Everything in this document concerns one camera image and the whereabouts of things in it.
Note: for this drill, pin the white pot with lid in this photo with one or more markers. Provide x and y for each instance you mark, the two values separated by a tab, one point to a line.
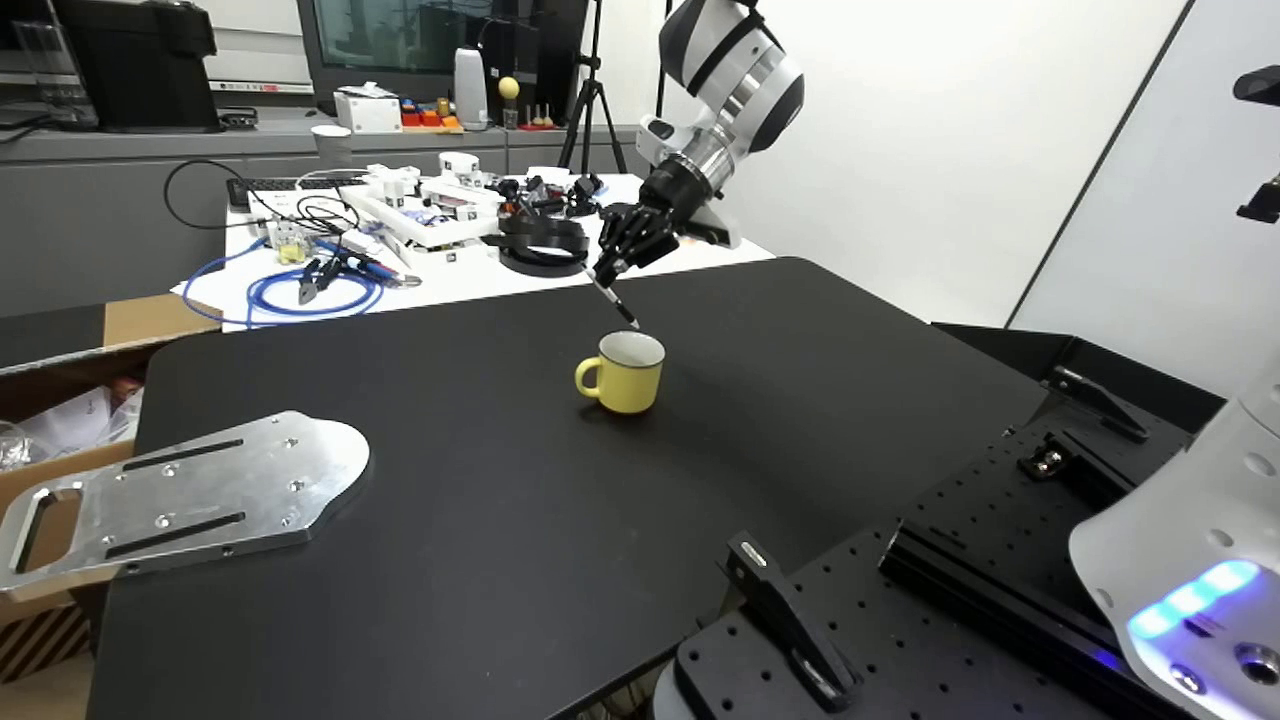
364	105

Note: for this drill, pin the brown cardboard box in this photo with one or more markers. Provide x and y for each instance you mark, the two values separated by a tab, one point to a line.
155	321

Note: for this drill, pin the black and white pen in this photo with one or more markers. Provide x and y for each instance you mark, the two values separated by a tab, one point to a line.
627	307

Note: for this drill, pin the white cylinder container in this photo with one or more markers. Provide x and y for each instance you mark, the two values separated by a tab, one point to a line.
471	91

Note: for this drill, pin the black cabinet box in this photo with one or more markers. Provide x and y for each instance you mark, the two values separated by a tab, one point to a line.
133	60

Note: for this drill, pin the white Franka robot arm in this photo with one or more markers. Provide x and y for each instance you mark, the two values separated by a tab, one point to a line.
732	65

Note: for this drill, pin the black camera tripod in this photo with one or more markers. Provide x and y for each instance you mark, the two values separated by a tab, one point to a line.
587	93

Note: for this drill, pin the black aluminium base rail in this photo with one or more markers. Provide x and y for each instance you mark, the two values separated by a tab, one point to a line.
986	601

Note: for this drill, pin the clear plastic bag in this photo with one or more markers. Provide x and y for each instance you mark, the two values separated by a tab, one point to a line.
74	423

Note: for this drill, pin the black mount bracket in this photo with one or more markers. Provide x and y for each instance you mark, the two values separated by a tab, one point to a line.
784	615

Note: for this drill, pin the large dark screen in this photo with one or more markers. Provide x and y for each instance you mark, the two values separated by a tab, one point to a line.
403	42

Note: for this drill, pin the yellow enamel cup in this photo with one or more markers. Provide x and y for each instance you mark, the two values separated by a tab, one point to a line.
627	376

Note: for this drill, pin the black perforated mounting board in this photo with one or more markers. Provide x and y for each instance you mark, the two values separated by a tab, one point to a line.
963	506

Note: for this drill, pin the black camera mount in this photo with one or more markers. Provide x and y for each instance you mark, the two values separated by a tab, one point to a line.
1263	84

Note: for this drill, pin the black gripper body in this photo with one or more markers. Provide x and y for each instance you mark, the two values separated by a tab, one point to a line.
641	220

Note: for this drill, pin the white power strip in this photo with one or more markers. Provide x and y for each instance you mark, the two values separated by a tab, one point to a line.
422	212

